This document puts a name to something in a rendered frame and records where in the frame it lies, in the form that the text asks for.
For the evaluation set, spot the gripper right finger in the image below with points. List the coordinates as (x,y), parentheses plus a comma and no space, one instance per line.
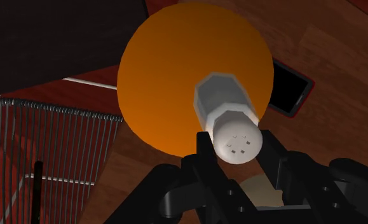
(310,186)

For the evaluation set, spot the white salt shaker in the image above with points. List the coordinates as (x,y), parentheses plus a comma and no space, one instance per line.
(230,124)

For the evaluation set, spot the beige round object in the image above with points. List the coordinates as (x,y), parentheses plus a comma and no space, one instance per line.
(261,192)

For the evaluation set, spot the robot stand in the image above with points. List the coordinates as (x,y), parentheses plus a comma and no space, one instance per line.
(56,37)

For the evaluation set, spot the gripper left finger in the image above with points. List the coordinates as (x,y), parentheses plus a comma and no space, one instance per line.
(208,183)

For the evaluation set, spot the black phone with red case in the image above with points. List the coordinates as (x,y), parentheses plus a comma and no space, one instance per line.
(287,90)

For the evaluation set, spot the orange round plate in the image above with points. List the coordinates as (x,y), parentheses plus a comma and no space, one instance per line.
(177,77)

